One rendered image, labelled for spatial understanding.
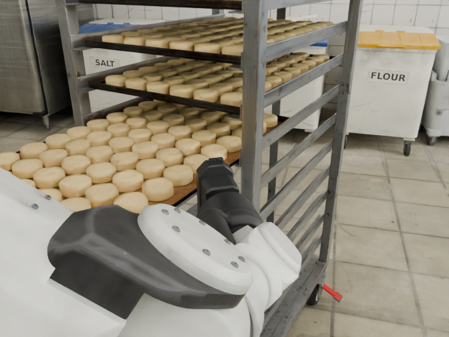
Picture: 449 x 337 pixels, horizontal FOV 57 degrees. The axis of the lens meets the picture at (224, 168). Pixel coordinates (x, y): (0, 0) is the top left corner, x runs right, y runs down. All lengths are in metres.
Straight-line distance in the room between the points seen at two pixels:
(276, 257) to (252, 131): 0.36
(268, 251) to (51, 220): 0.26
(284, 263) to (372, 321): 1.20
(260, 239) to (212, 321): 0.20
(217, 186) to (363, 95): 2.30
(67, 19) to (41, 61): 2.33
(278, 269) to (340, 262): 1.43
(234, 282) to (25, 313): 0.10
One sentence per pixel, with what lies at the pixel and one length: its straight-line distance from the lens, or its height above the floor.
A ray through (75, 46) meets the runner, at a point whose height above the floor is 0.95.
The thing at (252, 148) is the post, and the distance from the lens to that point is 0.75.
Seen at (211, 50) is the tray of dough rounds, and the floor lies 0.96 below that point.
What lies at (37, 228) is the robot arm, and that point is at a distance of 0.20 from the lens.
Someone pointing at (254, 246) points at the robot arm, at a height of 0.85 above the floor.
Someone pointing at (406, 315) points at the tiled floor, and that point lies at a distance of 1.68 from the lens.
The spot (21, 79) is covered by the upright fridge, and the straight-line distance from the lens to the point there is 3.33.
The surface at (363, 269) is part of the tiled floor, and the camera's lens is 1.83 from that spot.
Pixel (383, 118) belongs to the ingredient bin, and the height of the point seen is 0.25.
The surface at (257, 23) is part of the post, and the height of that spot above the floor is 1.02.
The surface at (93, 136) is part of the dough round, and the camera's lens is 0.89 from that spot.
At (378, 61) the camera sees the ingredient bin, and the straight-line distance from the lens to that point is 2.79.
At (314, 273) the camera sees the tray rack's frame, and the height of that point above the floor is 0.15.
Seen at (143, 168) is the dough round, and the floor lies 0.79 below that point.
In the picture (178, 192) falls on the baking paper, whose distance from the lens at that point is 0.67.
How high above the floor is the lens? 1.09
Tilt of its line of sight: 25 degrees down
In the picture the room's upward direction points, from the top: straight up
